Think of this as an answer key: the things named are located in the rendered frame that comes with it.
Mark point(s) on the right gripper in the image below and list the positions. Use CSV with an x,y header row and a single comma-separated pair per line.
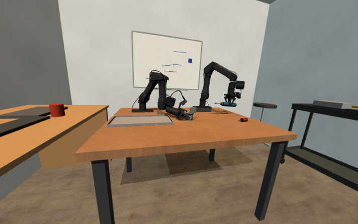
x,y
181,115

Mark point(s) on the beige shallow tray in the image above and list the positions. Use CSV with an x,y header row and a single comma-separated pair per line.
x,y
139,120

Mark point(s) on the beige l-shaped bracket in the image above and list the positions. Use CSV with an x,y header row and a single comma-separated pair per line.
x,y
191,111

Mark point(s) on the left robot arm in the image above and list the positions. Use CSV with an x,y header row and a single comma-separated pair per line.
x,y
208,70

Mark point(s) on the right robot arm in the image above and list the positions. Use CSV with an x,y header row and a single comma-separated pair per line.
x,y
164,103

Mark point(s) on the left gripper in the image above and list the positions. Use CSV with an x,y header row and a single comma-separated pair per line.
x,y
230,95

